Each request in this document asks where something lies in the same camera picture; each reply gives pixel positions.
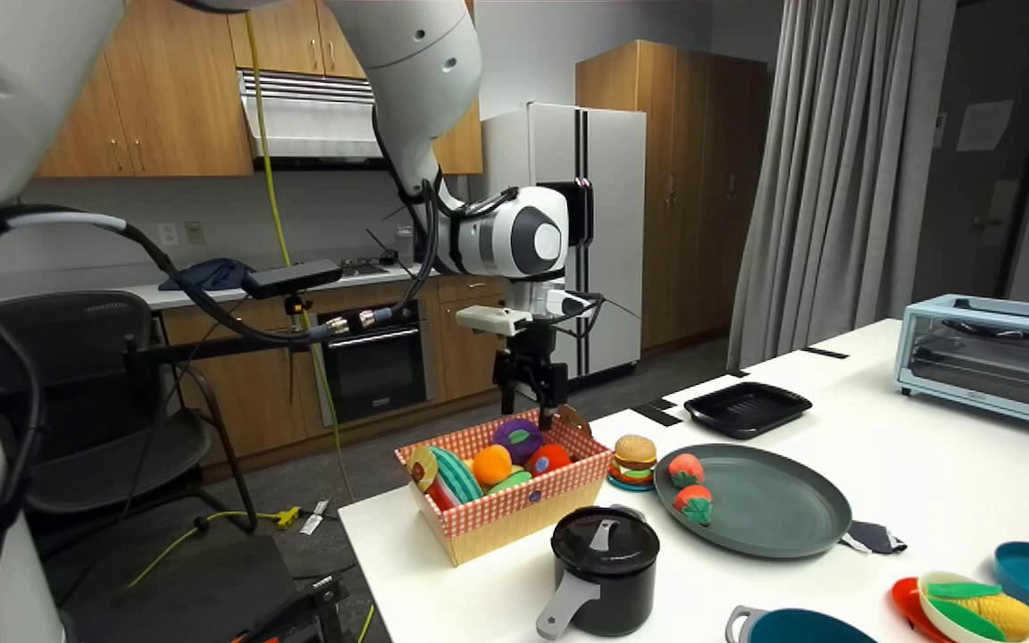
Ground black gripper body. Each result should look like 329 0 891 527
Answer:
489 337 573 413

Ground orange plush fruit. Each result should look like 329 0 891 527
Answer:
471 442 517 490

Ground red checkered cardboard box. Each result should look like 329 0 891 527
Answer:
392 404 613 567

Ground red plush fruit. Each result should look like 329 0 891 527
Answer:
523 440 573 478

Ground teal striped watermelon plush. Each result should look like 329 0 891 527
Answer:
427 446 485 509

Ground burger plush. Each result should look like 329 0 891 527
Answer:
604 432 660 493

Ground wide black table strip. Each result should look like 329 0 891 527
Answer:
627 398 684 430

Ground red strawberry plush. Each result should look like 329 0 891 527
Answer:
665 450 710 490
666 484 716 533

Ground black built-in oven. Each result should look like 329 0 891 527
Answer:
313 301 427 430

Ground white refrigerator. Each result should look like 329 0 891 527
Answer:
477 101 650 402

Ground black pot with lid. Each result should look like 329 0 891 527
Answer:
533 504 665 643

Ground black square tray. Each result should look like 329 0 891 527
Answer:
682 378 819 442

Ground grey frying pan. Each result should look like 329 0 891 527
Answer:
650 442 911 566

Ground tall wooden cabinet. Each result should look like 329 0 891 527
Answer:
570 41 776 357

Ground wooden base cabinets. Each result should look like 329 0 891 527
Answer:
160 272 517 468

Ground steel range hood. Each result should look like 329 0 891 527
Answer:
236 69 423 173

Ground blue cloth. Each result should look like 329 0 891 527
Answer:
158 254 255 297

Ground grey curtain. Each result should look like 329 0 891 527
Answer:
721 0 961 372

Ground red toy plate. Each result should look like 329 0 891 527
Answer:
888 573 961 643

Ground black office chair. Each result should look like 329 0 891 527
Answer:
0 288 263 566

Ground light blue toaster oven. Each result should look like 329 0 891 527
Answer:
891 288 1029 440

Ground green yellow corn plush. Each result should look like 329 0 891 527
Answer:
916 567 1029 643

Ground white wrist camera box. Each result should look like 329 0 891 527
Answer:
453 301 540 343

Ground black camera on stand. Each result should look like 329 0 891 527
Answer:
236 259 351 304

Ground teal cup with handles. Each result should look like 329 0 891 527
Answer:
721 604 877 643

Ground yellow cable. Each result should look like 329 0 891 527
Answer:
124 0 351 598

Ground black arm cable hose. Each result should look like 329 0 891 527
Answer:
0 165 453 353

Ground wooden wall cabinets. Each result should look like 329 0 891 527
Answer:
32 0 489 187

